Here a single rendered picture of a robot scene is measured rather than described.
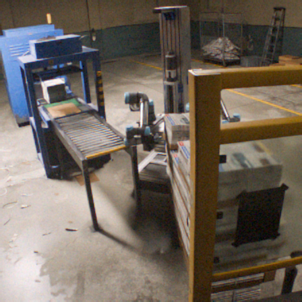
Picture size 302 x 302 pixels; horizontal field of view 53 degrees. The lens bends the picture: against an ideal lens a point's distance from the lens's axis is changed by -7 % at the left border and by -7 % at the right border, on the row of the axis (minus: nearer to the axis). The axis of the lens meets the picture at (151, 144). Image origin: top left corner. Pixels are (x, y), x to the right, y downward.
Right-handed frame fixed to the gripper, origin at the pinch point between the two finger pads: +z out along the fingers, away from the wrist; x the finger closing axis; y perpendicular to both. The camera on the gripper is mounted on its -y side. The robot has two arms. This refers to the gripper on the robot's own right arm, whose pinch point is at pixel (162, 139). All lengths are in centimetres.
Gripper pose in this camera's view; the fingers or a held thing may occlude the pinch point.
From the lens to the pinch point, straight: 300.4
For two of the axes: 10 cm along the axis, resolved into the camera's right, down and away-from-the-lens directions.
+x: -1.5, -4.1, 9.0
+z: 9.9, -1.2, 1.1
